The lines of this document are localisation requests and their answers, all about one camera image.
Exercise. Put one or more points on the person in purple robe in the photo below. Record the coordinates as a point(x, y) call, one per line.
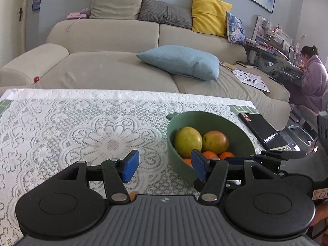
point(313, 81)

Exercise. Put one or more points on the red yellow apple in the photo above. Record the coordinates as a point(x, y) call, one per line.
point(215, 141)

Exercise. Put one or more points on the yellow pillow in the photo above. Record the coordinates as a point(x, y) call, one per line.
point(209, 17)

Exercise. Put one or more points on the small red ball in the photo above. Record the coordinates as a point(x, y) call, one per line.
point(37, 78)

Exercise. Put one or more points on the floral blue pillow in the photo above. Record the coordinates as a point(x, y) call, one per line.
point(235, 29)

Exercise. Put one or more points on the yellow green apple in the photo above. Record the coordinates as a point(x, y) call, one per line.
point(186, 140)

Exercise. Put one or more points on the pink object on sofa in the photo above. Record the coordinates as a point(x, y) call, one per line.
point(77, 16)

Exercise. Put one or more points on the patterned paper on sofa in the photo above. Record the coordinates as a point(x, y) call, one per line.
point(251, 79)

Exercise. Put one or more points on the grey back cushion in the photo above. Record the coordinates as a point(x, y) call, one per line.
point(165, 13)

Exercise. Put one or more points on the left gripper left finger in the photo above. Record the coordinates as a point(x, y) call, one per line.
point(76, 199)

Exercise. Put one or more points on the light blue pillow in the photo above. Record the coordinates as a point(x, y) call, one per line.
point(183, 61)

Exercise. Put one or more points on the brown kiwi fruit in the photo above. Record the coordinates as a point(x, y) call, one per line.
point(133, 195)

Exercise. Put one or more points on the cluttered desk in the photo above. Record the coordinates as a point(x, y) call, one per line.
point(272, 52)

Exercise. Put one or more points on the green colander bowl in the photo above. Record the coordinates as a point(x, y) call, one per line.
point(240, 143)

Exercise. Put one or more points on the small tangerine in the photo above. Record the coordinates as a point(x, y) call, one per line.
point(188, 161)

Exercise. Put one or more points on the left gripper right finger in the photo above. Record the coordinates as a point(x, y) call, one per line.
point(253, 199)

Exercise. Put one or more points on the large orange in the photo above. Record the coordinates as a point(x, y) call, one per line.
point(225, 155)

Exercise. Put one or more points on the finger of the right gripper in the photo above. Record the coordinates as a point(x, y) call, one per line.
point(269, 159)

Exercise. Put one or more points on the beige sofa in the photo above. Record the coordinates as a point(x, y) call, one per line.
point(101, 54)

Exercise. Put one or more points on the black notebook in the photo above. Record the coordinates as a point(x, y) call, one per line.
point(266, 134)

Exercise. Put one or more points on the white lace tablecloth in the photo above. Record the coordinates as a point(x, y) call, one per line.
point(45, 131)

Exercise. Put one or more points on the white door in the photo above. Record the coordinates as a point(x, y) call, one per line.
point(13, 29)

